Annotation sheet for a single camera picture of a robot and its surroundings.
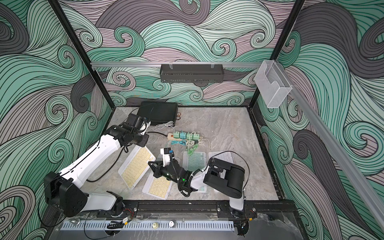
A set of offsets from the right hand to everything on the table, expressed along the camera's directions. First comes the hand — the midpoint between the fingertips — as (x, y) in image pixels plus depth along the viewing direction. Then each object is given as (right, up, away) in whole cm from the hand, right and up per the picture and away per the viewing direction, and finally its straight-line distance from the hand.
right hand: (145, 167), depth 75 cm
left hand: (-3, +15, +6) cm, 16 cm away
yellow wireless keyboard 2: (+5, -13, +5) cm, 14 cm away
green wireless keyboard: (+26, -2, +15) cm, 30 cm away
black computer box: (-2, +30, +43) cm, 52 cm away
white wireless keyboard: (+46, +1, +18) cm, 49 cm away
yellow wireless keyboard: (-7, 0, +5) cm, 9 cm away
